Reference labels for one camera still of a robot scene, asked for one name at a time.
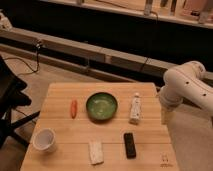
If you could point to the white tube bottle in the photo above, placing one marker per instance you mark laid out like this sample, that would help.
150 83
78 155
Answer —
135 111

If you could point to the black remote control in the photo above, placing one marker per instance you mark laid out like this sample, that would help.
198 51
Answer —
129 145

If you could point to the green bowl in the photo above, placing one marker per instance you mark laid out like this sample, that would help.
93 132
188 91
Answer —
101 106

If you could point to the white folded cloth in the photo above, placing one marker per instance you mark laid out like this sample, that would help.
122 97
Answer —
96 152

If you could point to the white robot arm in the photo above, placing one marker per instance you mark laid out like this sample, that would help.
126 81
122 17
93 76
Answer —
185 82

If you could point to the black office chair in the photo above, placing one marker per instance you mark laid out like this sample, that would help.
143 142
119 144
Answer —
11 97

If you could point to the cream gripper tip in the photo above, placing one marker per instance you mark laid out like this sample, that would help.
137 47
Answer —
166 115

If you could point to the white paper cup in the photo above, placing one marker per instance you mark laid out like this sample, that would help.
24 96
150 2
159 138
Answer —
44 141

